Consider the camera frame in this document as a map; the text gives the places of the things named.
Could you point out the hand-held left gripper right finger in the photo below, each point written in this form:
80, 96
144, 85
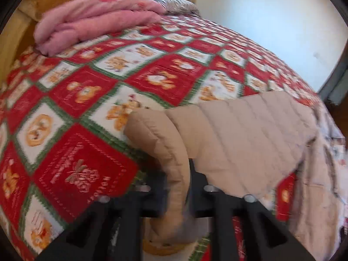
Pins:
198, 195

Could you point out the beige quilted jacket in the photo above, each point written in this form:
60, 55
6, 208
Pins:
244, 141

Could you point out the pink fleece blanket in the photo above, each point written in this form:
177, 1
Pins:
89, 24

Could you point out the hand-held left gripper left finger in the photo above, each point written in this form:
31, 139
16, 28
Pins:
155, 195

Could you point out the striped pillow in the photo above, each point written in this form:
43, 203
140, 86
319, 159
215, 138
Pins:
176, 4

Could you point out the red checked printed quilt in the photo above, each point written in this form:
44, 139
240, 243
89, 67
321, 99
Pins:
81, 92

